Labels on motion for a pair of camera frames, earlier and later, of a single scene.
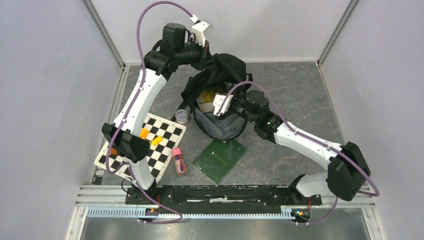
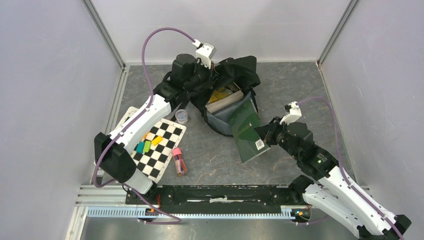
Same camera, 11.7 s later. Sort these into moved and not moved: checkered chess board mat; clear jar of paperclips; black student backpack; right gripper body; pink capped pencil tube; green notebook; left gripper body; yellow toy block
Moved: green notebook; black student backpack; right gripper body; left gripper body
Not moved: checkered chess board mat; clear jar of paperclips; pink capped pencil tube; yellow toy block
